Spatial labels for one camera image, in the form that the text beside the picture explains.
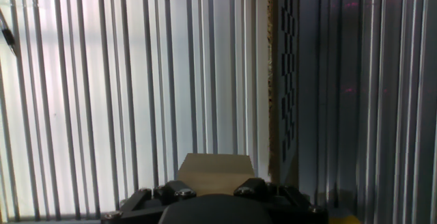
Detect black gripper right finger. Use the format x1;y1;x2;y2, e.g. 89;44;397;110
234;178;329;224

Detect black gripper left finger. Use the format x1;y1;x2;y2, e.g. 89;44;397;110
100;180;197;224

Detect light wooden block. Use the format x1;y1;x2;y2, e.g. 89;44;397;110
176;153;259;197

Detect yellow box green button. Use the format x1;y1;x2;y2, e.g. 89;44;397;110
327;212;363;224

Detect checkerboard paper sheet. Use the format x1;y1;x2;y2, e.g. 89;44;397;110
277;0;300;178

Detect brown cardboard board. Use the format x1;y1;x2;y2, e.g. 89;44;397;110
266;0;300;188

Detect black exterior camera cable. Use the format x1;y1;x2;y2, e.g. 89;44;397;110
0;8;18;58

